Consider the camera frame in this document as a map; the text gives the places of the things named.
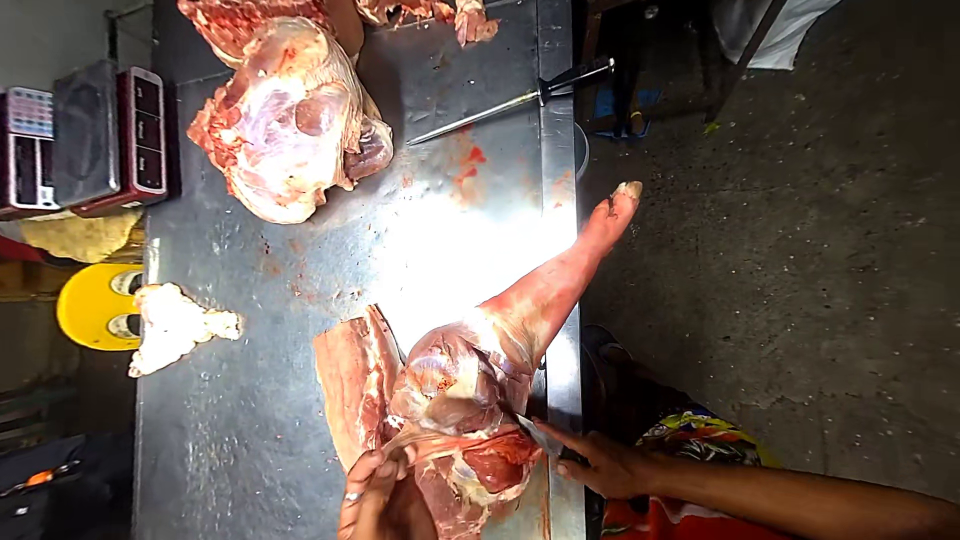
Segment person's left hand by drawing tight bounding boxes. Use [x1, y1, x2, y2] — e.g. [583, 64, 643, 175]
[337, 443, 439, 540]

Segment person's right hand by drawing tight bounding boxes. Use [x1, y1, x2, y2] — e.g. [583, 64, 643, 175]
[534, 418, 661, 501]

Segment knife with black handle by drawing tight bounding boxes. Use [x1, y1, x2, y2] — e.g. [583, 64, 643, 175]
[514, 412, 589, 466]

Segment raw pork leg with trotter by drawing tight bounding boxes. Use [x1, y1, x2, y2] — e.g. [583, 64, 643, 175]
[384, 180, 644, 540]

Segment large raw pork shoulder piece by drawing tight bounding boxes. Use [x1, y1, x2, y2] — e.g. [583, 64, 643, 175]
[186, 16, 395, 226]

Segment person's right forearm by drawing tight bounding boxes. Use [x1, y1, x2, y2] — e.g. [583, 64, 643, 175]
[652, 454, 960, 539]

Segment person's legs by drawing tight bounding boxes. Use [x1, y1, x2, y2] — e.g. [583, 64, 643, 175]
[582, 324, 702, 436]

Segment person's body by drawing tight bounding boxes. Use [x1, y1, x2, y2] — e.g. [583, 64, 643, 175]
[599, 405, 796, 540]

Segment raw pork slab with skin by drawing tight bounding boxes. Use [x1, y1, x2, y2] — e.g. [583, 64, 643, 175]
[313, 303, 407, 475]

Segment white fat piece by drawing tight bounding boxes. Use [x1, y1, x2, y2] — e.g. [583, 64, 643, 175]
[128, 282, 245, 379]

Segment black bag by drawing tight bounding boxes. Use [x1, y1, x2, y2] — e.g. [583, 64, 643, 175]
[0, 432, 134, 540]

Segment yellow smiley face stool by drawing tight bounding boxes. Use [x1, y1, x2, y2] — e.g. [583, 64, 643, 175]
[56, 262, 144, 352]

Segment blue slippers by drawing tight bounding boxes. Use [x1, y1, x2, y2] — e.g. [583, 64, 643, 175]
[591, 87, 663, 141]

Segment yellow cloth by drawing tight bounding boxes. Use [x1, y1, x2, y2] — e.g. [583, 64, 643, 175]
[16, 209, 145, 263]

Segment small raw trotter piece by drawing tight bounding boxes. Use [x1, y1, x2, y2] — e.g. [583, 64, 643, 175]
[453, 0, 501, 48]

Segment raw meat piece with bone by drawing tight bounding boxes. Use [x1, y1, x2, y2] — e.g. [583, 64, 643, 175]
[354, 0, 457, 29]

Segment red scale with metal plate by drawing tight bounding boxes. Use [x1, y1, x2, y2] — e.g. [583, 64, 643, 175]
[51, 60, 169, 219]

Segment white sack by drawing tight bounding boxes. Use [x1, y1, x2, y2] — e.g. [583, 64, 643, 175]
[711, 0, 843, 72]

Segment red scale with keypad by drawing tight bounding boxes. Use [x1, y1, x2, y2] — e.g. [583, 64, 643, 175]
[0, 86, 63, 222]

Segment raw red rib meat piece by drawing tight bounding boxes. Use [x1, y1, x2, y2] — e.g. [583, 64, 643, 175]
[177, 0, 366, 70]

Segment sharpening steel with black handle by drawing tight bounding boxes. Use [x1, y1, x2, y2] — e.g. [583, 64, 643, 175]
[406, 57, 616, 147]

